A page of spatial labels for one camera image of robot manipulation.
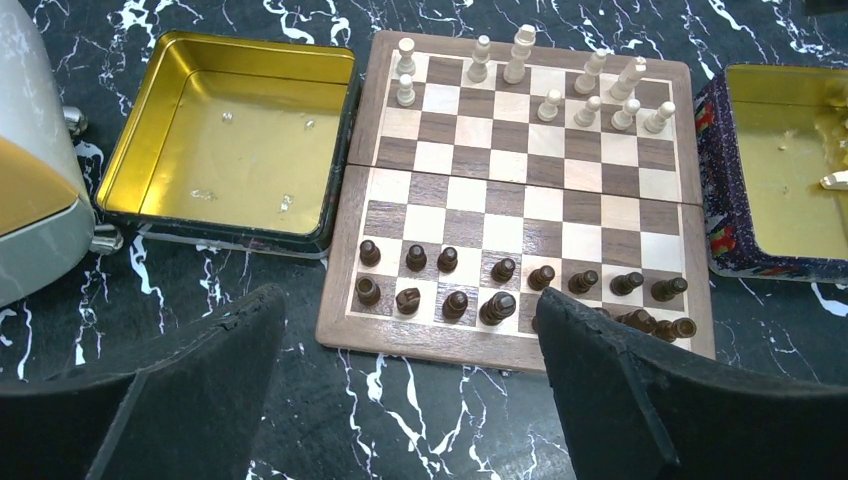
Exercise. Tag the white pieces pile in tin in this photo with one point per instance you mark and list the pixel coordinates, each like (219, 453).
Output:
(835, 146)

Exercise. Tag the cream orange round appliance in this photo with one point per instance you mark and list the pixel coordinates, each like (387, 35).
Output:
(48, 223)

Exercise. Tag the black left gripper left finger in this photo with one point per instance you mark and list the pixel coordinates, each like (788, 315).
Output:
(185, 405)

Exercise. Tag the gold tin with white pieces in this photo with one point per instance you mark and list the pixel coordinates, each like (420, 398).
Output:
(759, 133)

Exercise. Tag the wooden chess board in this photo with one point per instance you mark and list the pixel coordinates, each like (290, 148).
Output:
(444, 151)

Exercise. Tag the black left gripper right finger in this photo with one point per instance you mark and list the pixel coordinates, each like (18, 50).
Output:
(635, 407)

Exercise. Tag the empty gold tin box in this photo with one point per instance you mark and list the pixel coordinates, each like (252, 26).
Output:
(235, 143)

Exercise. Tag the dark chess pieces row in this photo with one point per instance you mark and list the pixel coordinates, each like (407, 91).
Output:
(440, 299)

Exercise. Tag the white pawn chess piece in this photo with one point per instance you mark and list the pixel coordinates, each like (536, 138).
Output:
(549, 108)

